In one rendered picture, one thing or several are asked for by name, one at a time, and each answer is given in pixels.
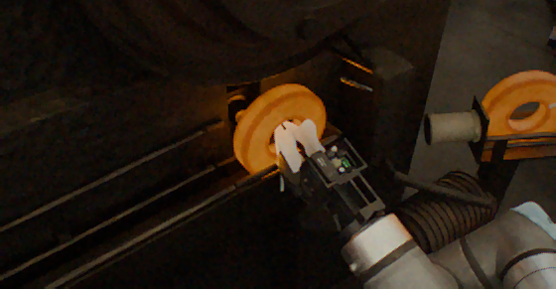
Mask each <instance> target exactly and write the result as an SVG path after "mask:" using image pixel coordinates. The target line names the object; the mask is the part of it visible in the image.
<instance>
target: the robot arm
mask: <svg viewBox="0 0 556 289"><path fill-rule="evenodd" d="M274 137H275V144H276V151H277V155H278V162H279V167H280V171H281V176H282V178H283V181H285V183H286V185H287V186H288V188H289V189H290V190H291V191H292V192H293V194H294V196H295V198H296V199H298V198H301V199H302V200H304V201H305V202H306V203H307V207H306V208H305V209H303V211H302V212H301V213H300V214H298V215H297V217H298V220H299V222H300V225H301V227H302V229H310V230H324V231H341V233H340V235H339V240H340V243H341V244H342V246H343V247H342V249H341V256H342V257H343V258H344V260H345V261H346V262H347V264H348V265H349V270H350V271H351V272H353V273H354V274H355V275H356V277H357V278H358V280H359V281H360V283H361V284H362V285H363V286H364V288H365V289H556V225H555V223H554V222H553V221H551V220H550V218H549V216H548V215H547V213H546V212H544V211H543V209H542V208H541V207H539V206H538V205H537V204H536V203H534V202H532V203H526V204H522V205H520V206H519V207H517V208H512V209H510V210H509V212H508V213H506V214H504V215H502V216H501V217H498V218H496V219H494V220H493V221H492V222H489V223H486V224H484V225H483V226H481V227H479V228H477V229H476V230H474V231H473V232H471V233H469V234H467V235H465V236H464V237H462V238H459V239H457V240H456V241H454V242H452V243H450V244H447V245H445V246H443V247H441V248H439V249H438V250H437V251H435V252H433V253H429V254H426V255H425V253H424V251H423V250H422V249H421V248H420V247H419V246H418V244H417V243H416V242H415V241H414V238H413V237H412V236H411V235H410V234H409V232H408V231H407V230H406V229H405V227H404V226H403V224H402V223H401V222H400V221H399V219H398V218H397V217H396V216H395V214H388V215H386V214H385V213H384V209H385V208H386V206H385V205H384V203H383V202H382V201H381V199H380V198H379V197H378V196H377V194H376V193H375V191H374V190H373V189H372V188H371V186H370V185H369V184H368V183H367V181H366V180H365V179H364V178H363V177H362V174H363V173H364V171H365V170H366V168H367V165H366V164H365V163H364V161H363V160H362V158H361V157H360V156H359V155H358V153H357V152H356V151H355V150H354V148H353V147H352V146H351V145H350V143H349V142H347V140H346V139H344V141H343V142H342V144H341V146H340V148H341V150H340V149H339V148H338V147H337V146H333V147H331V148H329V149H328V148H327V147H325V146H322V144H321V143H320V142H319V141H318V139H317V128H316V125H315V124H314V122H312V121H311V120H306V121H305V122H303V123H302V124H301V125H300V126H297V125H295V124H294V123H292V122H288V121H287V122H283V123H282V124H280V125H279V126H278V127H277V128H276V129H275V130H274ZM297 147H298V148H299V149H300V150H301V151H302V153H303V156H302V155H301V154H300V153H299V152H298V150H297ZM348 147H349V148H350V150H351V151H352V153H353V154H354V155H355V156H356V158H357V159H358V160H359V161H358V163H357V164H356V162H355V161H353V160H352V158H351V157H350V156H349V154H348V153H347V152H346V150H347V148H348ZM346 157H347V158H348V161H351V162H352V164H353V166H352V165H351V164H350V163H349V162H348V161H347V160H346Z"/></svg>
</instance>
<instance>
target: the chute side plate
mask: <svg viewBox="0 0 556 289"><path fill-rule="evenodd" d="M238 197H239V198H238ZM300 199H301V198H298V199H296V198H295V196H294V194H293V192H292V191H291V190H290V189H289V188H288V186H287V185H286V183H285V181H284V191H282V192H281V171H278V172H276V173H274V174H271V175H269V176H268V177H266V178H264V179H262V180H261V181H257V182H255V183H253V184H251V185H249V186H247V187H245V188H243V189H241V190H239V191H238V194H237V192H235V193H233V194H231V195H230V196H229V197H227V198H225V199H222V200H220V201H219V202H217V203H215V204H213V205H212V206H210V207H208V208H206V209H205V210H203V211H201V212H199V213H197V214H195V215H193V216H191V217H189V218H187V219H185V220H183V221H182V222H181V223H179V224H177V225H175V226H172V227H170V228H168V229H167V230H165V231H164V232H162V233H160V234H158V235H156V236H155V237H154V238H150V239H148V240H147V241H145V242H143V243H142V244H140V245H139V246H137V247H135V248H133V249H132V248H131V250H129V251H127V252H125V253H123V254H122V255H120V256H119V257H117V258H114V259H112V260H110V261H109V262H107V263H106V264H104V265H102V266H100V267H98V268H96V269H94V270H92V271H91V272H90V273H88V274H87V275H83V276H82V277H80V278H79V279H77V280H75V281H74V282H71V283H69V284H67V286H65V287H63V288H61V289H140V288H143V287H145V286H147V285H148V284H150V283H151V282H152V281H154V280H156V279H159V278H161V277H162V276H163V275H165V274H167V273H168V272H170V271H172V270H173V269H176V268H177V267H179V266H181V265H182V264H184V263H186V262H187V261H188V260H190V259H192V258H195V257H197V256H198V255H200V254H202V252H204V251H206V250H207V249H209V248H211V247H212V246H216V245H217V244H218V243H220V242H221V241H223V240H225V239H227V238H228V237H230V236H232V235H233V234H234V233H236V232H239V231H241V230H242V229H244V228H246V227H248V226H250V225H251V224H252V223H254V222H256V221H258V220H260V219H262V218H264V217H268V216H269V215H271V214H273V213H275V212H277V211H278V210H280V209H282V208H284V207H286V206H288V205H289V204H291V203H292V202H294V201H296V200H300Z"/></svg>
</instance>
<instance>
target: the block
mask: <svg viewBox="0 0 556 289"><path fill-rule="evenodd" d="M361 50H362V51H363V52H365V53H366V54H367V55H368V56H369V57H370V58H371V59H372V60H373V62H374V63H375V64H376V66H377V67H380V68H381V69H382V75H381V76H380V77H375V76H373V74H372V73H371V72H368V71H366V70H364V69H362V68H359V67H357V66H355V65H353V64H351V63H349V62H347V61H345V69H344V74H346V75H348V76H351V77H353V78H356V79H358V80H361V81H362V82H365V83H367V84H370V85H372V86H377V90H376V93H375V94H373V93H370V92H368V91H366V90H363V89H361V88H359V87H357V86H355V85H350V84H347V83H345V82H344V86H343V96H342V104H341V113H340V122H339V130H340V131H341V132H342V133H343V137H344V139H346V140H347V142H349V143H350V145H351V146H352V147H353V148H354V150H355V151H356V152H357V153H358V155H359V156H360V157H361V158H362V160H363V161H364V163H365V164H366V165H367V168H366V170H365V171H364V173H363V174H362V177H363V178H364V179H366V180H370V179H372V178H375V177H377V176H378V175H380V174H381V173H383V172H384V171H383V169H382V168H381V166H380V162H381V160H383V159H384V158H388V159H390V161H391V163H392V165H394V161H395V158H396V153H397V149H398V144H399V141H400V136H401V132H402V127H403V123H404V119H405V115H406V110H407V106H408V102H409V98H408V97H409V93H410V89H411V85H412V80H413V76H414V73H415V69H414V66H413V65H412V64H410V63H409V62H407V61H405V59H403V58H401V57H400V56H398V55H395V54H393V53H391V52H390V51H389V50H387V49H386V48H384V47H382V46H381V45H378V44H373V45H371V46H368V47H366V48H363V49H361ZM346 152H347V153H348V154H349V156H350V157H351V158H352V160H353V161H355V162H356V164H357V163H358V161H359V160H358V159H357V158H356V156H355V155H354V154H353V153H352V151H351V150H350V148H349V147H347V150H346Z"/></svg>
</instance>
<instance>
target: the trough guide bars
mask: <svg viewBox="0 0 556 289"><path fill-rule="evenodd" d="M534 112H536V110H527V111H512V112H511V113H510V115H509V117H508V118H514V117H525V116H531V115H532V113H534ZM537 138H552V139H540V140H527V141H515V142H508V140H520V139H537ZM485 142H494V143H489V144H485V145H484V150H483V151H490V150H492V151H491V154H490V164H500V163H502V160H503V156H504V153H505V150H506V149H516V148H529V147H541V146H554V145H556V130H555V131H542V132H530V133H517V134H505V135H492V136H487V137H486V141H485Z"/></svg>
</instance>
